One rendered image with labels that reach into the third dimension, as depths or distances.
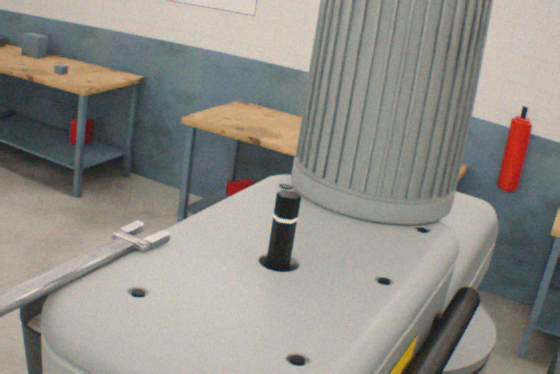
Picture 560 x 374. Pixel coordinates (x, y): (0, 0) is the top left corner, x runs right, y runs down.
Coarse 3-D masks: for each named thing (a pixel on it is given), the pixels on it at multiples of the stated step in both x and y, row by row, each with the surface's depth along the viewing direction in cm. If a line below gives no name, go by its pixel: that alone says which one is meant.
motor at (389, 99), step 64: (320, 0) 79; (384, 0) 71; (448, 0) 71; (320, 64) 78; (384, 64) 73; (448, 64) 73; (320, 128) 79; (384, 128) 75; (448, 128) 77; (320, 192) 80; (384, 192) 78; (448, 192) 81
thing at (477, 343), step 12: (480, 312) 132; (480, 324) 128; (492, 324) 128; (468, 336) 123; (480, 336) 123; (492, 336) 124; (456, 348) 119; (468, 348) 119; (480, 348) 119; (492, 348) 120; (456, 360) 115; (468, 360) 115; (480, 360) 116; (444, 372) 112; (456, 372) 113; (468, 372) 115; (480, 372) 119
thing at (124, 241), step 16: (128, 224) 67; (128, 240) 64; (144, 240) 65; (160, 240) 66; (80, 256) 59; (96, 256) 60; (112, 256) 61; (48, 272) 56; (64, 272) 56; (80, 272) 57; (16, 288) 52; (32, 288) 53; (48, 288) 54; (0, 304) 50; (16, 304) 50
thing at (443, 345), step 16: (464, 288) 86; (464, 304) 81; (448, 320) 77; (464, 320) 79; (432, 336) 74; (448, 336) 74; (432, 352) 70; (448, 352) 72; (416, 368) 67; (432, 368) 68
